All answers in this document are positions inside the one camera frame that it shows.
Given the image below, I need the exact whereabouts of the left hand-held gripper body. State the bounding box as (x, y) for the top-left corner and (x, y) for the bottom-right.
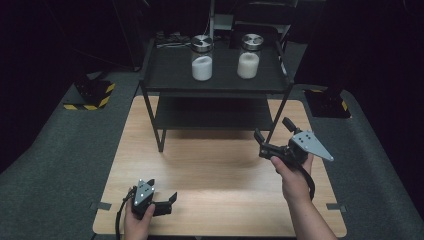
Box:
(131, 178), (173, 221)

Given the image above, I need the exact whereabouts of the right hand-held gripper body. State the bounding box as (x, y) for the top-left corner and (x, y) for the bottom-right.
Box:
(258, 130), (335, 166)

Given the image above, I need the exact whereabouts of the black two-tier metal shelf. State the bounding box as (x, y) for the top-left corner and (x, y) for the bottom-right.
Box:
(139, 38), (295, 154)

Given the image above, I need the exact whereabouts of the glass jar of white powder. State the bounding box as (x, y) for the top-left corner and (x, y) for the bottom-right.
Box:
(236, 33), (265, 80)
(190, 34), (214, 82)

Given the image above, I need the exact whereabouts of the person's left hand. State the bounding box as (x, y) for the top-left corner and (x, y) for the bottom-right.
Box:
(123, 203), (157, 240)

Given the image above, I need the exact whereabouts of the person's right hand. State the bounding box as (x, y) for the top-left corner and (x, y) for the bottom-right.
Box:
(270, 153), (316, 205)

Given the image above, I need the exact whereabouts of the grey tape strip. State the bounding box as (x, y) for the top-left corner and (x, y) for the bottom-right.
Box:
(89, 201), (113, 211)
(325, 202), (348, 213)

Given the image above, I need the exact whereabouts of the stand base with striped tape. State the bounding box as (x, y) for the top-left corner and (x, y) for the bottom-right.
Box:
(63, 74), (117, 111)
(304, 87), (353, 120)

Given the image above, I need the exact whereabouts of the black chair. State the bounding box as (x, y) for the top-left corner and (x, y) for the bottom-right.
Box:
(229, 0), (290, 50)

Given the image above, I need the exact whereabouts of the white box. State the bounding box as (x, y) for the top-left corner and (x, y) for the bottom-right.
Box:
(213, 13), (234, 32)

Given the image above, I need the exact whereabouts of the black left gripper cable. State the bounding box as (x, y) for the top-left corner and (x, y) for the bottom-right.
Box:
(115, 185), (138, 240)

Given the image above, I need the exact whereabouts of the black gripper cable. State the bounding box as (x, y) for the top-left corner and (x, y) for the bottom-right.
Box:
(115, 185), (138, 240)
(295, 162), (317, 202)

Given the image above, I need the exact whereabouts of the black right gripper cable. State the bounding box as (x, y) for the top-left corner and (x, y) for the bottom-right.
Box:
(295, 162), (317, 202)

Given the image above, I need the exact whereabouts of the white metal post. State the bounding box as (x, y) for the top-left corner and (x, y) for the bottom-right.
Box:
(207, 0), (216, 38)

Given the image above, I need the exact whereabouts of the bundle of floor cables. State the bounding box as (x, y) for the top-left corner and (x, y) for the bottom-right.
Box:
(154, 30), (196, 48)

